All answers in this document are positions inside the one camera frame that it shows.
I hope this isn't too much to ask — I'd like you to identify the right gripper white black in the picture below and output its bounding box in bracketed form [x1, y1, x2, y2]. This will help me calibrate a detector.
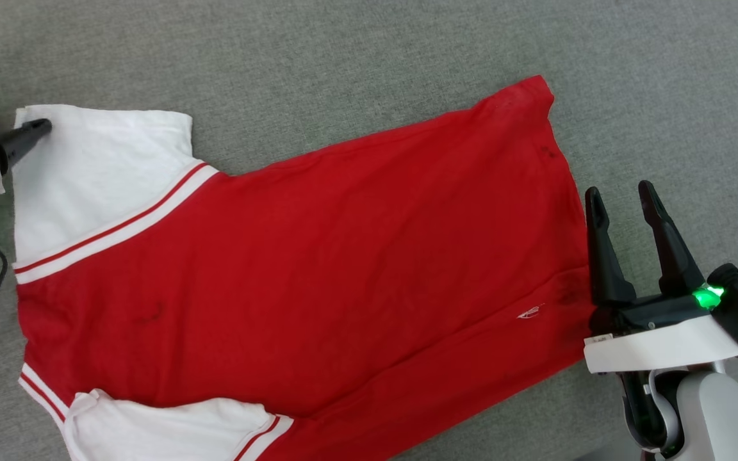
[584, 180, 738, 376]

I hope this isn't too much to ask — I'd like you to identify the red shirt with white sleeves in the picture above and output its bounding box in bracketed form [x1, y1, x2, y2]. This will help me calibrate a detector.
[12, 75, 600, 461]

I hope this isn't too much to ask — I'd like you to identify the grey fabric sofa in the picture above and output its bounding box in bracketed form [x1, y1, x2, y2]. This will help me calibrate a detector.
[0, 0, 738, 461]

